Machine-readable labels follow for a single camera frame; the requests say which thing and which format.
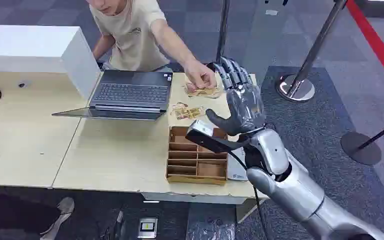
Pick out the person's left hand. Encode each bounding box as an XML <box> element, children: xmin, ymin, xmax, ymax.
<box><xmin>182</xmin><ymin>60</ymin><xmax>218</xmax><ymax>90</ymax></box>

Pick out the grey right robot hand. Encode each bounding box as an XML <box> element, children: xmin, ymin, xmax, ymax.
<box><xmin>206</xmin><ymin>56</ymin><xmax>267</xmax><ymax>137</ymax></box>

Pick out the dark stanchion pole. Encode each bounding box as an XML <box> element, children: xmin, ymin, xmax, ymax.
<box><xmin>215</xmin><ymin>0</ymin><xmax>232</xmax><ymax>64</ymax></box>

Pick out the white flat device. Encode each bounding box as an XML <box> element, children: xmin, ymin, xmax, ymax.
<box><xmin>227</xmin><ymin>147</ymin><xmax>249</xmax><ymax>182</ymax></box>

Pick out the dark grey laptop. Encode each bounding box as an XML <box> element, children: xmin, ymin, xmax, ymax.
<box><xmin>51</xmin><ymin>69</ymin><xmax>174</xmax><ymax>122</ymax></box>

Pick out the wooden compartment box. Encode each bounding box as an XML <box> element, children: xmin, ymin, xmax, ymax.
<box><xmin>165</xmin><ymin>125</ymin><xmax>229</xmax><ymax>186</ymax></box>

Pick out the person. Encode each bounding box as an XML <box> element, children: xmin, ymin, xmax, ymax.
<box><xmin>85</xmin><ymin>0</ymin><xmax>218</xmax><ymax>90</ymax></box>

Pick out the dark carpet mat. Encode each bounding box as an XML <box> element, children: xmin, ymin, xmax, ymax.
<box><xmin>185</xmin><ymin>65</ymin><xmax>384</xmax><ymax>240</ymax></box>

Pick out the white desk leg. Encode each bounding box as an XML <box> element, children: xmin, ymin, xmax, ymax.
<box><xmin>235</xmin><ymin>197</ymin><xmax>268</xmax><ymax>224</ymax></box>

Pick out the black stanchion with round base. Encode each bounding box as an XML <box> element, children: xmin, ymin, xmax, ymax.
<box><xmin>340</xmin><ymin>115</ymin><xmax>384</xmax><ymax>166</ymax></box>

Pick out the clear plastic sheet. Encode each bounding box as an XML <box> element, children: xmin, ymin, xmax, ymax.
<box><xmin>185</xmin><ymin>202</ymin><xmax>237</xmax><ymax>240</ymax></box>

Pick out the red barrier belt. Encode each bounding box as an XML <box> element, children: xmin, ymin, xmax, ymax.
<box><xmin>345</xmin><ymin>0</ymin><xmax>384</xmax><ymax>96</ymax></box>

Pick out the metal floor socket box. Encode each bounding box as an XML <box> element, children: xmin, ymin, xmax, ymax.
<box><xmin>136</xmin><ymin>216</ymin><xmax>159</xmax><ymax>240</ymax></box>

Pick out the white box partition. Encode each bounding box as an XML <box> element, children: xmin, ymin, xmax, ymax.
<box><xmin>0</xmin><ymin>24</ymin><xmax>102</xmax><ymax>100</ymax></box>

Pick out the grey shoe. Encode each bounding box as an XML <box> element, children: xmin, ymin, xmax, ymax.
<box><xmin>39</xmin><ymin>197</ymin><xmax>76</xmax><ymax>240</ymax></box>

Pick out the black leg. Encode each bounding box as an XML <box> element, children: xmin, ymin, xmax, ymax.
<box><xmin>0</xmin><ymin>194</ymin><xmax>62</xmax><ymax>239</ymax></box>

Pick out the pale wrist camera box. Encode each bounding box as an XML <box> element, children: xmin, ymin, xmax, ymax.
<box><xmin>185</xmin><ymin>119</ymin><xmax>247</xmax><ymax>154</ymax></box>

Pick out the chrome stanchion post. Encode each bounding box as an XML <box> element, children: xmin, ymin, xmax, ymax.
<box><xmin>275</xmin><ymin>0</ymin><xmax>349</xmax><ymax>103</ymax></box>

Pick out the black camera cable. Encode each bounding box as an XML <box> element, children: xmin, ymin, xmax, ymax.
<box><xmin>226</xmin><ymin>150</ymin><xmax>269</xmax><ymax>240</ymax></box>

